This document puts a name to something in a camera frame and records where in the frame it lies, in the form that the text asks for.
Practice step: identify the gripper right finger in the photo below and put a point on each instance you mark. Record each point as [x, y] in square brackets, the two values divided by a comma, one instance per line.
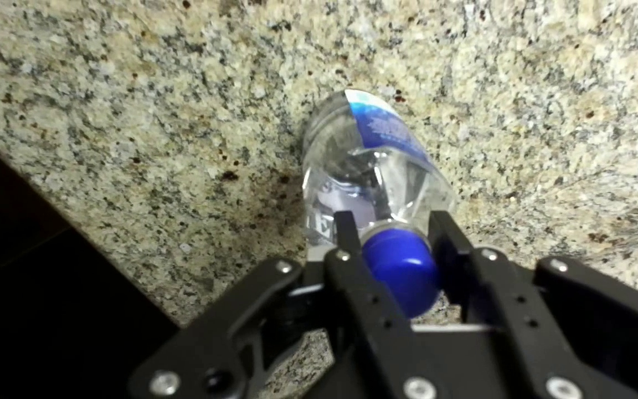
[518, 310]

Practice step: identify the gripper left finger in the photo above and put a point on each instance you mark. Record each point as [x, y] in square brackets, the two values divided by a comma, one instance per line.
[363, 310]

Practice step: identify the clear plastic bottle blue cap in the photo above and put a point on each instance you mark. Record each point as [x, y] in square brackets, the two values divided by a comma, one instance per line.
[369, 183]

